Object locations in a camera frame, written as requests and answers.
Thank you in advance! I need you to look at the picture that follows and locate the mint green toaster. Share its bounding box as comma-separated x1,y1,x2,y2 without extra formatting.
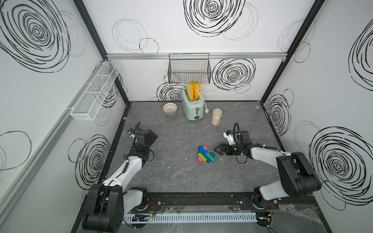
182,88,205,120

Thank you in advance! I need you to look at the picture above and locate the clear jar with grains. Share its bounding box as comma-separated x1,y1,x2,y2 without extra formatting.
211,108,222,126

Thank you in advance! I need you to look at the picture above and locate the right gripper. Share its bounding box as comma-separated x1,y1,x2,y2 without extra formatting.
214,143,242,155

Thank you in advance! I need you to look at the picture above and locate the yellow toast slice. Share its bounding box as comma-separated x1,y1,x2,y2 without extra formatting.
186,83,194,102

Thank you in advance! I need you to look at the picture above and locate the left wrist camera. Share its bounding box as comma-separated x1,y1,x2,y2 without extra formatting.
127,128,136,138

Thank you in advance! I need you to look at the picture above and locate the long blue lego brick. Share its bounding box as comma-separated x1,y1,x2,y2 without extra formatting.
198,149,208,158

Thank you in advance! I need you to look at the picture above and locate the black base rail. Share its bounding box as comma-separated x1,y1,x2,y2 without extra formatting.
83,192,317,211

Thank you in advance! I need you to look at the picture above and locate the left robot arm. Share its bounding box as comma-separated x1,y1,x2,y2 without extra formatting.
82,127,158,233

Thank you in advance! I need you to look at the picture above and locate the white strainer bowl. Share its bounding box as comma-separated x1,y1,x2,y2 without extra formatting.
162,103,178,115

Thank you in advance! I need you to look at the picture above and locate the orange toast slice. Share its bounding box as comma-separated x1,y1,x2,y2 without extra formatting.
193,83,201,101

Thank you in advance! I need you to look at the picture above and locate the white wire shelf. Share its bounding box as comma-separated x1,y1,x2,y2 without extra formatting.
71,61,120,121

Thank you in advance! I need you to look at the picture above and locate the lime green lego brick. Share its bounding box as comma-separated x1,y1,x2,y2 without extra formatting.
199,155,207,163

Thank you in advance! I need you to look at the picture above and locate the grey slotted cable duct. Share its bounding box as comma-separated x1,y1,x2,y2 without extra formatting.
123,213,257,224

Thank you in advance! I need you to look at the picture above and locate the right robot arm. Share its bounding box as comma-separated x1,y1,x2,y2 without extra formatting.
214,131,322,209

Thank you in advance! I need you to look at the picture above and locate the white toaster cable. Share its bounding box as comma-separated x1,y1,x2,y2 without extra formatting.
193,86,210,114

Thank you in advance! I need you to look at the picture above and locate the black wire basket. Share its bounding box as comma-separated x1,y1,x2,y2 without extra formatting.
167,53,212,84

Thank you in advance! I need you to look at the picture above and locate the dark green lego brick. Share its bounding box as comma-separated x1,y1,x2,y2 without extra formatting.
206,153,215,163

